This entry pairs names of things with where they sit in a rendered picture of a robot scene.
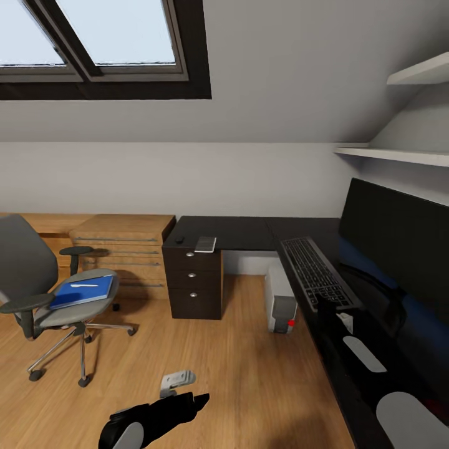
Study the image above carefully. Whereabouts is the notebook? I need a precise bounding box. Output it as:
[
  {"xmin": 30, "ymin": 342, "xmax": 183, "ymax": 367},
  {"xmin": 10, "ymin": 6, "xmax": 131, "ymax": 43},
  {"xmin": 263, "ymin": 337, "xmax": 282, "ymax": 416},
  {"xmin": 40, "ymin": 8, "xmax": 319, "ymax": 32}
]
[{"xmin": 195, "ymin": 237, "xmax": 216, "ymax": 253}]

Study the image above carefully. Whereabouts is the folder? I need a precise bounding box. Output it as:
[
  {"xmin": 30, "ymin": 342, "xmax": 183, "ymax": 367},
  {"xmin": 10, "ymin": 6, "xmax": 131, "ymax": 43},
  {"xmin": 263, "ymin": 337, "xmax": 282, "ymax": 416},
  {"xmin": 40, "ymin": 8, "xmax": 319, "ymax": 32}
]
[{"xmin": 49, "ymin": 274, "xmax": 113, "ymax": 310}]

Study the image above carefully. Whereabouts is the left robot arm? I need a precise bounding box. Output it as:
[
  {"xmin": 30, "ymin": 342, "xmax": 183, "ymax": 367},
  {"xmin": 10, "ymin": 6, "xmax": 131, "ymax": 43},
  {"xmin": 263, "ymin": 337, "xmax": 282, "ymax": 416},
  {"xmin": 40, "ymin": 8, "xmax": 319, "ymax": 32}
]
[{"xmin": 98, "ymin": 370, "xmax": 209, "ymax": 449}]

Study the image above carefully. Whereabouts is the swivel chair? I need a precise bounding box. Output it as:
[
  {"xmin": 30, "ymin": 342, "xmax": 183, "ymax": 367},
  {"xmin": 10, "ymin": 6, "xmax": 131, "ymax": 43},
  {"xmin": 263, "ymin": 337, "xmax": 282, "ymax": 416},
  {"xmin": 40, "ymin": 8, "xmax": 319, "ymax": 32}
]
[{"xmin": 0, "ymin": 213, "xmax": 135, "ymax": 387}]

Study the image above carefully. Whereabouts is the monitor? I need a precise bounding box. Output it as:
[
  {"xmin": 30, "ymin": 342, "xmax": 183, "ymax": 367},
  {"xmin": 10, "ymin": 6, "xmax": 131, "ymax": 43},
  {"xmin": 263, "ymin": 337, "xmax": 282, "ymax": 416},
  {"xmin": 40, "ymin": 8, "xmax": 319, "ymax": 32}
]
[{"xmin": 336, "ymin": 178, "xmax": 449, "ymax": 331}]

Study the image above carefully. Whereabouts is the keyboard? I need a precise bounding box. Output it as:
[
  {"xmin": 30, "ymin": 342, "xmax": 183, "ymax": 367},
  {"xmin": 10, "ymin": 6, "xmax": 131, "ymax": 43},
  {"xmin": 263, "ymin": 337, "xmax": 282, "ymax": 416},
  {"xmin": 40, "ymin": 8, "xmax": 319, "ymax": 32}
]
[{"xmin": 282, "ymin": 239, "xmax": 364, "ymax": 313}]

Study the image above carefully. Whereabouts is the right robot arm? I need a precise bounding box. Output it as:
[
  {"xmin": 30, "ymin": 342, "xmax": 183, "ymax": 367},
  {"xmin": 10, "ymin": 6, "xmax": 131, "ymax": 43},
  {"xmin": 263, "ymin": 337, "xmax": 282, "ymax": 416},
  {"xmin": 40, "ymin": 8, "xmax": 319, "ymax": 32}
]
[{"xmin": 316, "ymin": 294, "xmax": 449, "ymax": 449}]

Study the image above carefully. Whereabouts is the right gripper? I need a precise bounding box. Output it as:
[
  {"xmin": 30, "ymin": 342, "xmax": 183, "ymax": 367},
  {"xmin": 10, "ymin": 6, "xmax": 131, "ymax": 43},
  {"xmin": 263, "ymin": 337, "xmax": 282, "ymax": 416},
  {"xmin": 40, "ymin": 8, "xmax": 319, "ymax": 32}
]
[{"xmin": 316, "ymin": 294, "xmax": 345, "ymax": 335}]

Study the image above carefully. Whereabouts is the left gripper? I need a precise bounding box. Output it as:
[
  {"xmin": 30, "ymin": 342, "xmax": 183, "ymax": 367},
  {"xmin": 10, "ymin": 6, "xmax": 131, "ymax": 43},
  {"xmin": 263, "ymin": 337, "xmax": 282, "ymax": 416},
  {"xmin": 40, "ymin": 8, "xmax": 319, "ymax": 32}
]
[{"xmin": 153, "ymin": 392, "xmax": 209, "ymax": 438}]

